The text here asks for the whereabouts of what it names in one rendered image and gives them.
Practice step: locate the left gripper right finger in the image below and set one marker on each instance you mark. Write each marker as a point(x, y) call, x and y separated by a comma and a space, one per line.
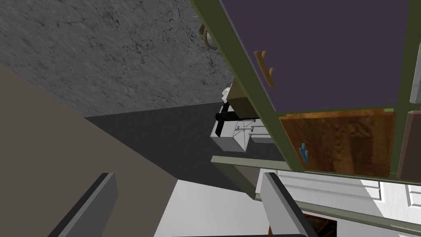
point(279, 210)

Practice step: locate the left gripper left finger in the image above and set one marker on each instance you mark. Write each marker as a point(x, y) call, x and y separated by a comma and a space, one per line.
point(88, 210)

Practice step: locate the white door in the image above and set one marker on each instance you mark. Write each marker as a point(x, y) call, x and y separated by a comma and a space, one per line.
point(332, 191)

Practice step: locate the brown wooden cupboard door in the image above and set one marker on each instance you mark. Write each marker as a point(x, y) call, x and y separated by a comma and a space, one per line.
point(342, 141)

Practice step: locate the green cupboard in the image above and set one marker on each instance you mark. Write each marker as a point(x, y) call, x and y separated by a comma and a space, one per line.
point(243, 85)

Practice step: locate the purple cupboard door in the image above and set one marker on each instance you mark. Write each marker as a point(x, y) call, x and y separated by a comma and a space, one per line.
point(329, 49)

